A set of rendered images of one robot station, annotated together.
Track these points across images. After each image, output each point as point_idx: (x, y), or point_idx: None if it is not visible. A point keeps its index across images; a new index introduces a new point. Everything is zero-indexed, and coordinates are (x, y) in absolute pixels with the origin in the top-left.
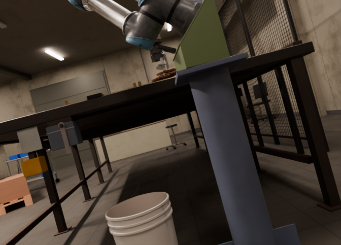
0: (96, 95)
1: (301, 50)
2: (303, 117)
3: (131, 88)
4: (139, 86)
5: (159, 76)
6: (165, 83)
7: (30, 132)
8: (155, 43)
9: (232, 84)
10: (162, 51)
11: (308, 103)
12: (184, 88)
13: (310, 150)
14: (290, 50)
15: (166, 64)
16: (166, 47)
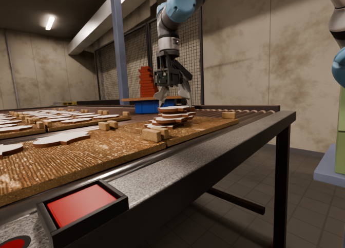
0: (107, 213)
1: (293, 118)
2: (281, 179)
3: (200, 167)
4: (212, 161)
5: (180, 119)
6: (240, 151)
7: None
8: (171, 56)
9: None
10: (182, 75)
11: (288, 167)
12: None
13: (275, 208)
14: (291, 117)
15: (190, 98)
16: (183, 69)
